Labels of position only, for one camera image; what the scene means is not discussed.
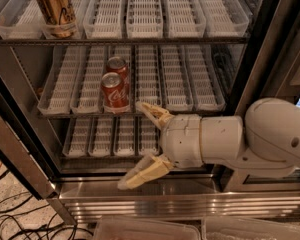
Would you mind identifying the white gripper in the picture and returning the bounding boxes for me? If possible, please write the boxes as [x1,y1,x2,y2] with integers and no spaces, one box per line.
[117,101,203,190]

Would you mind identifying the orange gold drink can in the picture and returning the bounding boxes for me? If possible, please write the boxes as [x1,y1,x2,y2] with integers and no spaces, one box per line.
[36,0,77,38]

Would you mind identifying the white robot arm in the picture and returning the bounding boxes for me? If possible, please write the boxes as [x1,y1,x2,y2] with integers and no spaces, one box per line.
[118,98,300,190]

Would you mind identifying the front red cola can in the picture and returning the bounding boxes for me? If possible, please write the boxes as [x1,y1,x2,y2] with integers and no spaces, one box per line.
[101,72,129,114]

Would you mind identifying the red cola can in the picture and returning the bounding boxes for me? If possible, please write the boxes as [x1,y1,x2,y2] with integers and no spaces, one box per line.
[106,56,130,91]
[101,72,129,114]

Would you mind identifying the rear red cola can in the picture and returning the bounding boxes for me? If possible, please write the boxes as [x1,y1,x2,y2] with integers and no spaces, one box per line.
[106,56,130,91]

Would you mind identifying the shelf tray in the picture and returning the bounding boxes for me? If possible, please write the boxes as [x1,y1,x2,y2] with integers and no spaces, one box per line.
[83,0,125,39]
[39,0,97,40]
[199,0,249,37]
[0,0,42,40]
[164,0,206,38]
[126,0,163,38]

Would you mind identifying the right glass fridge door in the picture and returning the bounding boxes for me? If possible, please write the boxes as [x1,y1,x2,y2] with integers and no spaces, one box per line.
[211,0,300,193]

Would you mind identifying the open fridge door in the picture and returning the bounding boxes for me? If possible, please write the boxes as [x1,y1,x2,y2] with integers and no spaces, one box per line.
[0,62,61,199]

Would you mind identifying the top shelf leftmost tray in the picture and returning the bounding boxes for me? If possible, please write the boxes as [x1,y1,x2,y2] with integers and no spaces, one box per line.
[0,0,42,40]

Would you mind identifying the left clear plastic bin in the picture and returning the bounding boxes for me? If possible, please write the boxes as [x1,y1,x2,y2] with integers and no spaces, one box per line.
[92,216,201,240]

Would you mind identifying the clear plastic bin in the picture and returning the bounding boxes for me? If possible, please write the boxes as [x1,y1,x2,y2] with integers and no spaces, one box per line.
[92,216,201,240]
[202,216,300,240]

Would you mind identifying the right clear plastic bin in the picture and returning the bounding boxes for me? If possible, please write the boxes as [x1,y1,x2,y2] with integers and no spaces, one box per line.
[202,216,300,240]

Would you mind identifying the bottom wire fridge shelf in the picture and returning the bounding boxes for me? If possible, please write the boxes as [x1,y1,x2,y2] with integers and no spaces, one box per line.
[61,154,149,161]

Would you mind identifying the wire fridge shelf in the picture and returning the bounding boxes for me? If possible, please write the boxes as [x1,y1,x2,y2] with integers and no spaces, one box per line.
[61,154,149,161]
[0,37,249,46]
[36,109,228,120]

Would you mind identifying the top wire fridge shelf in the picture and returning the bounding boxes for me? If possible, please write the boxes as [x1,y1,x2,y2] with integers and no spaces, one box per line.
[0,37,249,46]

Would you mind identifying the middle wire fridge shelf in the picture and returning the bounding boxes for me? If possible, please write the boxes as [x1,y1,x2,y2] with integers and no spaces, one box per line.
[36,109,228,120]

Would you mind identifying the black floor cables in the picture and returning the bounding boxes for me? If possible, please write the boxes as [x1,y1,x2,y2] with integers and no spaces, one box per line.
[0,169,94,240]

